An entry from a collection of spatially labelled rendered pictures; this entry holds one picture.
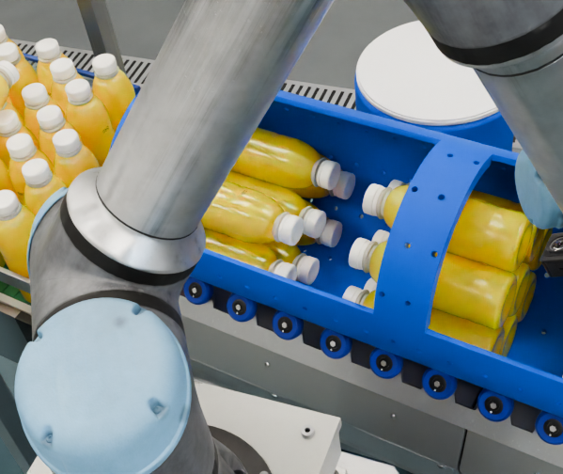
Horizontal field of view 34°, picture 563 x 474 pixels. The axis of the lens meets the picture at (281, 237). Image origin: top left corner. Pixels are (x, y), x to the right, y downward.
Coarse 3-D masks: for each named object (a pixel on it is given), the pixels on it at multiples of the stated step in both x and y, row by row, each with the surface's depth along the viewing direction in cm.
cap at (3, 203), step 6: (0, 192) 132; (6, 192) 132; (12, 192) 131; (0, 198) 131; (6, 198) 131; (12, 198) 130; (0, 204) 130; (6, 204) 130; (12, 204) 130; (18, 204) 132; (0, 210) 130; (6, 210) 130; (12, 210) 131; (0, 216) 131
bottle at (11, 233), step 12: (12, 216) 131; (24, 216) 133; (0, 228) 132; (12, 228) 132; (24, 228) 132; (0, 240) 133; (12, 240) 132; (24, 240) 133; (0, 252) 136; (12, 252) 134; (24, 252) 134; (12, 264) 136; (24, 264) 136
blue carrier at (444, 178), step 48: (288, 96) 120; (336, 144) 133; (384, 144) 127; (432, 144) 121; (480, 144) 111; (432, 192) 104; (432, 240) 102; (240, 288) 119; (288, 288) 113; (336, 288) 131; (384, 288) 105; (432, 288) 102; (384, 336) 109; (432, 336) 105; (528, 336) 122; (480, 384) 108; (528, 384) 101
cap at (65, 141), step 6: (60, 132) 139; (66, 132) 139; (72, 132) 139; (54, 138) 139; (60, 138) 138; (66, 138) 138; (72, 138) 138; (78, 138) 139; (54, 144) 138; (60, 144) 137; (66, 144) 137; (72, 144) 138; (78, 144) 139; (60, 150) 138; (66, 150) 138; (72, 150) 139
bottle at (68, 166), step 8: (80, 144) 140; (56, 152) 140; (72, 152) 139; (80, 152) 140; (88, 152) 141; (56, 160) 140; (64, 160) 140; (72, 160) 139; (80, 160) 140; (88, 160) 141; (96, 160) 143; (56, 168) 141; (64, 168) 140; (72, 168) 140; (80, 168) 140; (88, 168) 141; (64, 176) 140; (72, 176) 140
